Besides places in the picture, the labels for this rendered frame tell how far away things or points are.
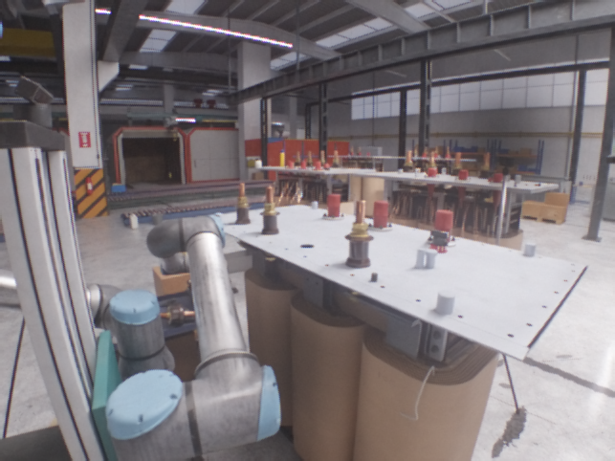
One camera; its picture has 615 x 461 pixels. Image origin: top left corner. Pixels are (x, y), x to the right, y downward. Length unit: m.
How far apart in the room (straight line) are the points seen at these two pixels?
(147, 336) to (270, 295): 0.70
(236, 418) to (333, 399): 0.83
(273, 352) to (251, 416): 1.08
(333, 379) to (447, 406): 0.50
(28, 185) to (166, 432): 0.49
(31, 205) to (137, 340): 0.59
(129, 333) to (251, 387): 0.51
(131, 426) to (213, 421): 0.15
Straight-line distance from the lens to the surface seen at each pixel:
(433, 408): 1.10
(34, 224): 0.66
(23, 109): 0.80
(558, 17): 9.37
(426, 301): 0.83
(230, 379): 0.71
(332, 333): 1.28
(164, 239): 1.10
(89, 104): 11.33
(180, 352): 1.82
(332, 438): 1.63
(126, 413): 0.68
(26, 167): 0.65
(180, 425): 0.69
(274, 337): 1.70
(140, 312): 1.06
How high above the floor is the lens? 1.71
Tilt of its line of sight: 13 degrees down
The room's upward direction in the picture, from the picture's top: straight up
